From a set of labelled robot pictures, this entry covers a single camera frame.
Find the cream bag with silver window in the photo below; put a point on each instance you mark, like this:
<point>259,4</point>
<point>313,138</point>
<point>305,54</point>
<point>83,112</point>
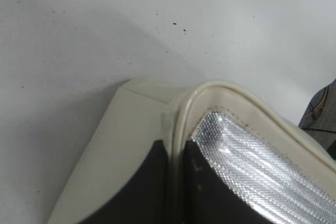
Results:
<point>274,167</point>

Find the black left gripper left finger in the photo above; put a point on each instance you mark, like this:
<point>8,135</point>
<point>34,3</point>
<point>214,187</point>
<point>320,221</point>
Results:
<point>143,198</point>

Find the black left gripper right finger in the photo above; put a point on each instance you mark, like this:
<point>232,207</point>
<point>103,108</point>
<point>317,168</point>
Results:
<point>206,198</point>

